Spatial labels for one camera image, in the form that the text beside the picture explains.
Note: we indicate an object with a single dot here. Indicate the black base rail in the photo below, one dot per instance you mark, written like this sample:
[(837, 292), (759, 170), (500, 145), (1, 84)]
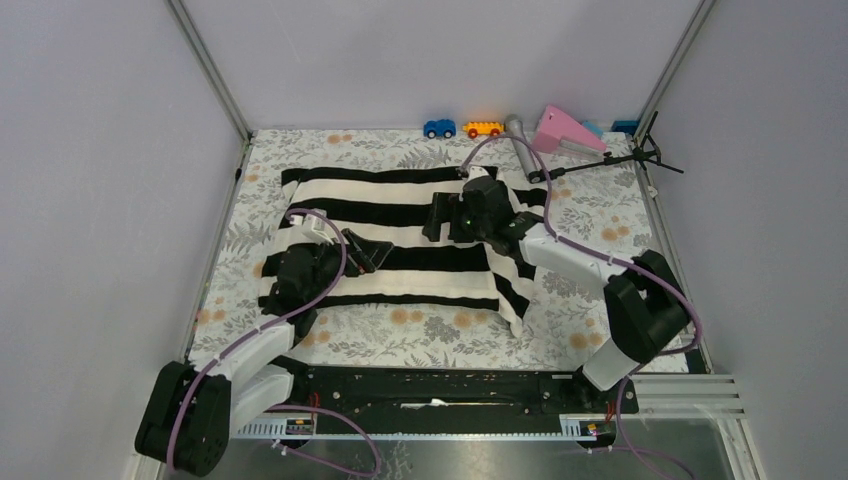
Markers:
[(414, 401)]

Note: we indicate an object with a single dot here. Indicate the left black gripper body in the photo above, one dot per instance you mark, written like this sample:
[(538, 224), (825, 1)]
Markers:
[(327, 265)]

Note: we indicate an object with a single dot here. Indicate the dark blue block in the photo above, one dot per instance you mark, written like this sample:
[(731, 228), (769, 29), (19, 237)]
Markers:
[(628, 127)]

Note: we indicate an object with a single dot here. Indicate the left aluminium frame post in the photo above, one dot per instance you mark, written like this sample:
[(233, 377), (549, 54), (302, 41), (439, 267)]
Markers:
[(191, 33)]

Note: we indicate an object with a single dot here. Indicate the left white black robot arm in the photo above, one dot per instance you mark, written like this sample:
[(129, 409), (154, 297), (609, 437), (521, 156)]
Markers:
[(193, 411)]

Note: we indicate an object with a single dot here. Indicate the floral patterned table mat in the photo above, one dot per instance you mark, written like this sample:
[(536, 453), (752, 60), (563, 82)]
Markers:
[(603, 208)]

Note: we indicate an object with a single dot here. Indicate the blue toy car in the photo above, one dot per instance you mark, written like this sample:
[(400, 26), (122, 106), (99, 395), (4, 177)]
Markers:
[(444, 128)]

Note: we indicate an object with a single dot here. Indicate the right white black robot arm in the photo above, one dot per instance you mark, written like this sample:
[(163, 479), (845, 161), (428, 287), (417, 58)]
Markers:
[(645, 307)]

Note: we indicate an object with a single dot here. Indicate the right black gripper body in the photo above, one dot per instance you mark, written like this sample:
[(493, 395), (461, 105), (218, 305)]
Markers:
[(474, 227)]

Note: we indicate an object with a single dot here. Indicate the aluminium frame post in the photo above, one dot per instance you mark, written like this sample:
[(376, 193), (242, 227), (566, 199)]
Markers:
[(679, 53), (191, 33)]

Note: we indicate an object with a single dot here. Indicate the black white striped pillowcase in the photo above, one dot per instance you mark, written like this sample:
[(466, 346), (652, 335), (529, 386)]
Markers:
[(392, 206)]

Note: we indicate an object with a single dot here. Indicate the right aluminium frame post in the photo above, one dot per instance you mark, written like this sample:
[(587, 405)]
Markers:
[(679, 53)]

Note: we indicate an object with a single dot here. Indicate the black mini tripod stand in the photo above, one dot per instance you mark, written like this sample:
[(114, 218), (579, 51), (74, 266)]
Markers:
[(645, 151)]

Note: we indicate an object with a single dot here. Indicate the orange yellow toy car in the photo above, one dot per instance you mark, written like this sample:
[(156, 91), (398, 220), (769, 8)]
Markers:
[(476, 129)]

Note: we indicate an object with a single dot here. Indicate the grey microphone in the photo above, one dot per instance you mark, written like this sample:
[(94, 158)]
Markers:
[(514, 128)]

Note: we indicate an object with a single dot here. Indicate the light blue block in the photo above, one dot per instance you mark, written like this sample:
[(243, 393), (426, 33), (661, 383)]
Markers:
[(593, 128)]

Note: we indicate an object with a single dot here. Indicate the pink triangular block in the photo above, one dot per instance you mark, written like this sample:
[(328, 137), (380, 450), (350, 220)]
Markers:
[(556, 130)]

